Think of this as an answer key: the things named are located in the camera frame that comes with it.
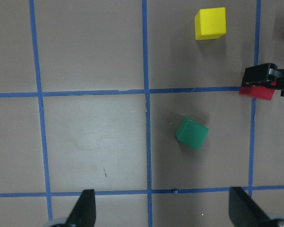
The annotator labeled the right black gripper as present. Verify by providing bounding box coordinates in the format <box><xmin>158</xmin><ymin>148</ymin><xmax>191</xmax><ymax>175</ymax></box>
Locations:
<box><xmin>241</xmin><ymin>63</ymin><xmax>284</xmax><ymax>97</ymax></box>

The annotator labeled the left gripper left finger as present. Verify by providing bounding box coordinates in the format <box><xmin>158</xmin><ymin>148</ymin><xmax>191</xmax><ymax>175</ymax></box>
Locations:
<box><xmin>64</xmin><ymin>189</ymin><xmax>96</xmax><ymax>227</ymax></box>

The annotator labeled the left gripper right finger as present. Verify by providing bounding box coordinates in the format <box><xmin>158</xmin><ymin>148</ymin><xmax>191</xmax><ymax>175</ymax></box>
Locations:
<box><xmin>229</xmin><ymin>187</ymin><xmax>278</xmax><ymax>227</ymax></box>

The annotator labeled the red wooden block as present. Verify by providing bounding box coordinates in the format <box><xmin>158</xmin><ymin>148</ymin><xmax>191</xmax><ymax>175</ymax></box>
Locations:
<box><xmin>239</xmin><ymin>82</ymin><xmax>275</xmax><ymax>100</ymax></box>

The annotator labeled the yellow wooden block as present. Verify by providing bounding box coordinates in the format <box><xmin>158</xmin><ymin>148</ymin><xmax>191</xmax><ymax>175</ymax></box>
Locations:
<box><xmin>195</xmin><ymin>7</ymin><xmax>227</xmax><ymax>41</ymax></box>

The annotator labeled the green wooden block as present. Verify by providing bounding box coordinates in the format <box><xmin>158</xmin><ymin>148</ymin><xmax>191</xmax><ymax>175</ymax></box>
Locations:
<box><xmin>175</xmin><ymin>117</ymin><xmax>209</xmax><ymax>150</ymax></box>

